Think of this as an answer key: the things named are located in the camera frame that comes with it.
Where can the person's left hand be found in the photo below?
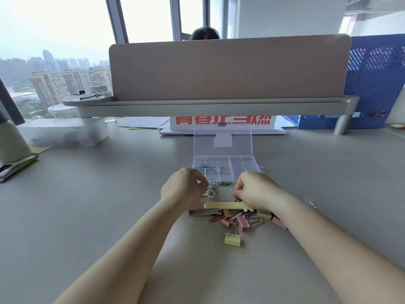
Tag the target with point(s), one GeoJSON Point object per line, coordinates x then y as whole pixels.
{"type": "Point", "coordinates": [182, 188]}

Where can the person's right hand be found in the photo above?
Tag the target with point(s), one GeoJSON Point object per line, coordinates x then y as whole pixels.
{"type": "Point", "coordinates": [259, 191]}

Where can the person's left fingers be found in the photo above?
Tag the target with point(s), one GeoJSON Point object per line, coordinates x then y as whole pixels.
{"type": "Point", "coordinates": [200, 182]}

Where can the person's right fingers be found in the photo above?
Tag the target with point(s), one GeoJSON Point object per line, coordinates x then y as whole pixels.
{"type": "Point", "coordinates": [243, 186]}

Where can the white paper clip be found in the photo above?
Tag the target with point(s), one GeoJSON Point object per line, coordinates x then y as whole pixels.
{"type": "Point", "coordinates": [233, 192]}

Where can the pink paper clip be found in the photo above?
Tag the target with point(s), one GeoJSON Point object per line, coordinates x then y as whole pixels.
{"type": "Point", "coordinates": [210, 194]}

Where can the person's left forearm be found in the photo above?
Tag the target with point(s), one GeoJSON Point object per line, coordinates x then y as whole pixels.
{"type": "Point", "coordinates": [126, 256]}

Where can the person's right forearm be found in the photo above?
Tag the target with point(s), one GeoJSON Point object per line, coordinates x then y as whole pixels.
{"type": "Point", "coordinates": [332, 250]}

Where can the pile of colourful paper clips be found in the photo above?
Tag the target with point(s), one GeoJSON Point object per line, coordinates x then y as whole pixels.
{"type": "Point", "coordinates": [218, 184]}

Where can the yellow plastic hair clip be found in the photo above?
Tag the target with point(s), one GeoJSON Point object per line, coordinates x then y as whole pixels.
{"type": "Point", "coordinates": [221, 205]}

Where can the clear plastic compartment box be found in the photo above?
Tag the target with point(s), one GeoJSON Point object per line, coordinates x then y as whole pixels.
{"type": "Point", "coordinates": [223, 142]}

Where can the pile of coloured binder clips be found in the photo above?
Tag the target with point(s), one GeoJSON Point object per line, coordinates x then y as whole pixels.
{"type": "Point", "coordinates": [232, 239]}

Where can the white flat board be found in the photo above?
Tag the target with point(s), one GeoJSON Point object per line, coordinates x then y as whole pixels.
{"type": "Point", "coordinates": [177, 132]}

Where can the white box with red print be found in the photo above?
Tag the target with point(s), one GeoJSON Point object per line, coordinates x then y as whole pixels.
{"type": "Point", "coordinates": [221, 121]}

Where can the silver paper clip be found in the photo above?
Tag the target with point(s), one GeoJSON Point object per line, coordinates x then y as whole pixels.
{"type": "Point", "coordinates": [310, 203]}

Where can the grey desk shelf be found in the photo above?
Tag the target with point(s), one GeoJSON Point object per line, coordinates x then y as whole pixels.
{"type": "Point", "coordinates": [205, 108]}

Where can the beige desk divider panel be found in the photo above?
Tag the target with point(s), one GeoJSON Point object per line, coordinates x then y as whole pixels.
{"type": "Point", "coordinates": [227, 68]}

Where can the black glasses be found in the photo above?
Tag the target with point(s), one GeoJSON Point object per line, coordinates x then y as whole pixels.
{"type": "Point", "coordinates": [90, 95]}

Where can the clear plastic storage container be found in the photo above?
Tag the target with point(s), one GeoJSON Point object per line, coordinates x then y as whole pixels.
{"type": "Point", "coordinates": [63, 132]}

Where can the clear round plastic tub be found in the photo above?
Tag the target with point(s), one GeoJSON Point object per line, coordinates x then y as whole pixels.
{"type": "Point", "coordinates": [61, 111]}

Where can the green paper sheet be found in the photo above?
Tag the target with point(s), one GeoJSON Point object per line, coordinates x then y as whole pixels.
{"type": "Point", "coordinates": [41, 149]}

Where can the blue perforated file organizer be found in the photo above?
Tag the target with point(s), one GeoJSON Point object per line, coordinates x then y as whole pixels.
{"type": "Point", "coordinates": [373, 82]}

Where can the white desk lamp base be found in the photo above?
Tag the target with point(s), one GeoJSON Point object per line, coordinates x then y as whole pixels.
{"type": "Point", "coordinates": [12, 142]}

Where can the grey window frame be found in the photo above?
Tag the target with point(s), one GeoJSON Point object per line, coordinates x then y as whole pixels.
{"type": "Point", "coordinates": [175, 18]}

